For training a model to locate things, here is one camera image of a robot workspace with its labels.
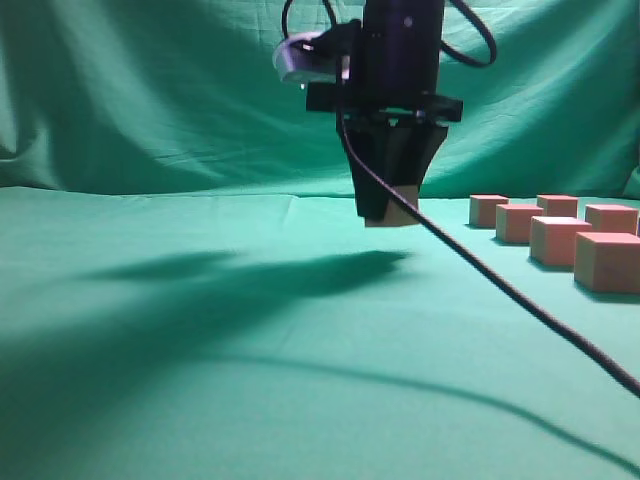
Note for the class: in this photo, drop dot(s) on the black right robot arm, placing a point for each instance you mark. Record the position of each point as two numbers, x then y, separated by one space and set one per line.
390 120

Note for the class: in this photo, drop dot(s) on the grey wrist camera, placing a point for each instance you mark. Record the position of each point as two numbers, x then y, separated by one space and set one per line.
312 57

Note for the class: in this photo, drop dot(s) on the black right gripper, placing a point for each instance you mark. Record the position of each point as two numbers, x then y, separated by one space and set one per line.
394 65

